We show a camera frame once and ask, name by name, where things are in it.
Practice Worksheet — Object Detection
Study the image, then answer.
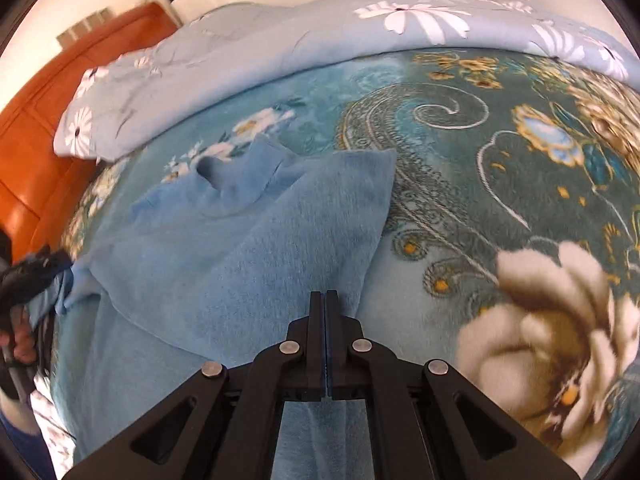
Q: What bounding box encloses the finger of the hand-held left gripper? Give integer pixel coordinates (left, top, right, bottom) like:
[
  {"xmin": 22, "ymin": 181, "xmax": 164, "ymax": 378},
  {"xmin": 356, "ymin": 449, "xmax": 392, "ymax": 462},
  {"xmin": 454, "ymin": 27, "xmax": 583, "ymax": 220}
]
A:
[{"xmin": 25, "ymin": 246, "xmax": 74, "ymax": 286}]

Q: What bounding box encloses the person's left hand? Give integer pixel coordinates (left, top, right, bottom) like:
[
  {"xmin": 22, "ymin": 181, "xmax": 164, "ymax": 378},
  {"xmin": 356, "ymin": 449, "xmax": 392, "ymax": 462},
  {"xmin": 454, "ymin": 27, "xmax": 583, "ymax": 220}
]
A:
[{"xmin": 9, "ymin": 306, "xmax": 38, "ymax": 365}]

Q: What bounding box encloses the white floral bed sheet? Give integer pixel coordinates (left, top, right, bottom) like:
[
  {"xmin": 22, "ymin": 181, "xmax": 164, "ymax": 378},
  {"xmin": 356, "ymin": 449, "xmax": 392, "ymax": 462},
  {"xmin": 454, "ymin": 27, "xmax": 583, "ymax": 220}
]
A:
[{"xmin": 29, "ymin": 389, "xmax": 78, "ymax": 480}]

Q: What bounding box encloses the person's left forearm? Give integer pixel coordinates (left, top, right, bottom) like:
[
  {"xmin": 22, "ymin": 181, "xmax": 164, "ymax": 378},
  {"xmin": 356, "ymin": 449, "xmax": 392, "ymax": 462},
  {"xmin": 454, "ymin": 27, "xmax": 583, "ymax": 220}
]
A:
[{"xmin": 0, "ymin": 400, "xmax": 57, "ymax": 480}]

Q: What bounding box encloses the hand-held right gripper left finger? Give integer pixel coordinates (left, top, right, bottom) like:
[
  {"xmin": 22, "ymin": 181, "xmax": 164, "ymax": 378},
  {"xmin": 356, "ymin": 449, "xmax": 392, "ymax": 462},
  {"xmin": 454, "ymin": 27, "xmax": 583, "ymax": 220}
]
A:
[{"xmin": 62, "ymin": 291, "xmax": 328, "ymax": 480}]

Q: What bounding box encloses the orange wooden headboard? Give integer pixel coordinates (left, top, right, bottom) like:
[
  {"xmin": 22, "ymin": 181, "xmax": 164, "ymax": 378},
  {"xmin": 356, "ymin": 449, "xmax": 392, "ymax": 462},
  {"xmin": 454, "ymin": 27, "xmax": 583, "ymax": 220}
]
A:
[{"xmin": 0, "ymin": 1, "xmax": 182, "ymax": 267}]

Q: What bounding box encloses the teal floral plush blanket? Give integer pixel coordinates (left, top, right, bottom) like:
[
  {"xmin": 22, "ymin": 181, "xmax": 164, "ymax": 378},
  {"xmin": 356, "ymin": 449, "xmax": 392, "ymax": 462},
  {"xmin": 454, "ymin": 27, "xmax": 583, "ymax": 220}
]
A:
[{"xmin": 52, "ymin": 47, "xmax": 640, "ymax": 480}]

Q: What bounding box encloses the blue fleece sweater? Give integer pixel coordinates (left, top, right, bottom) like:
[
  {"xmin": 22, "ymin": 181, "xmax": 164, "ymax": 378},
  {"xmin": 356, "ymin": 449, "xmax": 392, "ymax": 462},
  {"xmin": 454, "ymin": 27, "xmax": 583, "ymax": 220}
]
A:
[{"xmin": 27, "ymin": 135, "xmax": 399, "ymax": 480}]

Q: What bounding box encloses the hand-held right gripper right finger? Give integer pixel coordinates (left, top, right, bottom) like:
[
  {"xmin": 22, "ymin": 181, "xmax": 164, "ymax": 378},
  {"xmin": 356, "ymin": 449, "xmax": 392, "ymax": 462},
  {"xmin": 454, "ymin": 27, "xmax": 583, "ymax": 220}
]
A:
[{"xmin": 327, "ymin": 290, "xmax": 582, "ymax": 480}]

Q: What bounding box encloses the light blue daisy quilt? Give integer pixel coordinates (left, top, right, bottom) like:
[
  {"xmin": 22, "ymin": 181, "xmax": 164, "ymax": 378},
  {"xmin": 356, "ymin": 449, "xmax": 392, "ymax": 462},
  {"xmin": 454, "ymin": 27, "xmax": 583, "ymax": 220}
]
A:
[{"xmin": 52, "ymin": 0, "xmax": 635, "ymax": 162}]

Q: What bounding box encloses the grey wall fixture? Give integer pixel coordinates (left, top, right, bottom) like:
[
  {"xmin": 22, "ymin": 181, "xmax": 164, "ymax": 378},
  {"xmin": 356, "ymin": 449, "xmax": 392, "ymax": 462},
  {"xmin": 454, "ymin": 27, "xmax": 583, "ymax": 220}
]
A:
[{"xmin": 56, "ymin": 6, "xmax": 113, "ymax": 48}]

